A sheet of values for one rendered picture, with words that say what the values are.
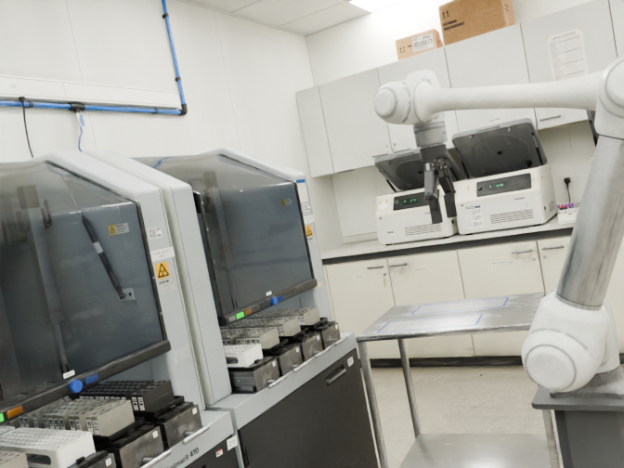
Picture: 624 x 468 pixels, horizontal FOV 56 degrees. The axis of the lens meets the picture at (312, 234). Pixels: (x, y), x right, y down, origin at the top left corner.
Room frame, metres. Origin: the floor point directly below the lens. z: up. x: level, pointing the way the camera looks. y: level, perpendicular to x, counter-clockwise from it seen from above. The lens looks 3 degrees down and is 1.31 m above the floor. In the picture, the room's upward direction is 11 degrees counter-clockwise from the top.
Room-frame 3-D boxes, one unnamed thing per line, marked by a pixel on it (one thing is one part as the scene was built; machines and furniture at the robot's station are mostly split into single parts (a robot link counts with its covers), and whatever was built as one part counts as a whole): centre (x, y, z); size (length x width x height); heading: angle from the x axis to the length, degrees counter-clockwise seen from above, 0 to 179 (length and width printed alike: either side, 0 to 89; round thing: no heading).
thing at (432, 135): (1.68, -0.38, 1.43); 0.09 x 0.09 x 0.06
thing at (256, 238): (2.29, 0.39, 1.28); 0.61 x 0.51 x 0.63; 149
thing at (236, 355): (2.03, 0.39, 0.83); 0.30 x 0.10 x 0.06; 59
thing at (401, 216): (4.32, -0.85, 1.22); 0.62 x 0.56 x 0.64; 147
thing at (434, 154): (1.68, -0.38, 1.36); 0.08 x 0.07 x 0.09; 149
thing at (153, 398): (1.63, 0.52, 0.85); 0.12 x 0.02 x 0.06; 149
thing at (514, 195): (4.02, -1.35, 1.24); 0.62 x 0.56 x 0.69; 149
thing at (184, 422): (1.75, 0.72, 0.78); 0.73 x 0.14 x 0.09; 59
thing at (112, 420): (1.50, 0.59, 0.85); 0.12 x 0.02 x 0.06; 150
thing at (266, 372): (2.10, 0.51, 0.78); 0.73 x 0.14 x 0.09; 59
